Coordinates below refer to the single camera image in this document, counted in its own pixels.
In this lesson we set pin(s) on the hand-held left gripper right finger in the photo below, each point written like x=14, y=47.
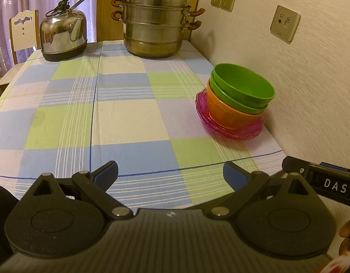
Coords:
x=234, y=174

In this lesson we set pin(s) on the small green bowl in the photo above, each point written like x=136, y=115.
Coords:
x=220, y=98

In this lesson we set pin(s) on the stainless steel steamer pot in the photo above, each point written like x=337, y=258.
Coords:
x=155, y=28

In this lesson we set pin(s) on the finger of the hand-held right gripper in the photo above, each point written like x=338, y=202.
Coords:
x=334, y=166

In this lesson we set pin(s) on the stainless steel kettle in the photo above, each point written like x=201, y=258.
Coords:
x=61, y=39

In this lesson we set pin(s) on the large green bowl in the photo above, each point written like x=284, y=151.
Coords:
x=243, y=82

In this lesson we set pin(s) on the large pink glass plate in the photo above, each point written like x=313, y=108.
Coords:
x=240, y=138

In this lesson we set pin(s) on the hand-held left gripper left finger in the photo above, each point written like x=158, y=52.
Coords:
x=108, y=173

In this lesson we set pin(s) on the red and white cloth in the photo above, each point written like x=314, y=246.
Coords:
x=337, y=266

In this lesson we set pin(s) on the person's right hand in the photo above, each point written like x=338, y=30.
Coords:
x=346, y=230

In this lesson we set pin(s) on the checked pastel tablecloth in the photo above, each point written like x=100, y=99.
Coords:
x=121, y=113

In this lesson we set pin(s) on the beige wall data outlet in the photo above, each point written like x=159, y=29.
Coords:
x=285, y=24

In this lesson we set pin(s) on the white wooden chair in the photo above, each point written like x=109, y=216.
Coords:
x=23, y=31

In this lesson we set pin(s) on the orange bowl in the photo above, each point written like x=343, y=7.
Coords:
x=229, y=116

